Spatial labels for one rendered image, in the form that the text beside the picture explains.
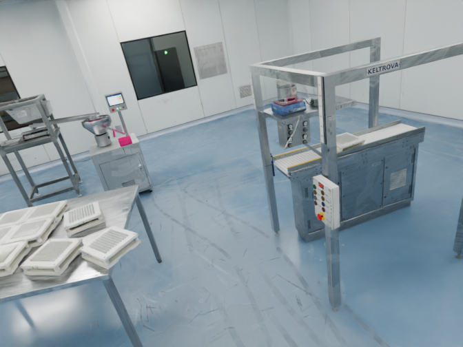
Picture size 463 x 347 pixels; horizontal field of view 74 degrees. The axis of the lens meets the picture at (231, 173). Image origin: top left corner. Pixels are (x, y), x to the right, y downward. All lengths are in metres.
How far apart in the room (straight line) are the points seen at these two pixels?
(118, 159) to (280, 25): 5.37
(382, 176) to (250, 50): 5.35
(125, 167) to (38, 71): 3.23
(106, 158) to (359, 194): 3.03
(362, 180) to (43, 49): 5.89
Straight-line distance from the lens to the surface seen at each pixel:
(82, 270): 1.98
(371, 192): 3.11
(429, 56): 1.97
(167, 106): 7.13
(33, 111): 4.99
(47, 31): 6.92
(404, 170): 3.27
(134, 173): 4.35
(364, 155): 2.81
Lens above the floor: 1.90
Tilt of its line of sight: 25 degrees down
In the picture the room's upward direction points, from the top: 11 degrees counter-clockwise
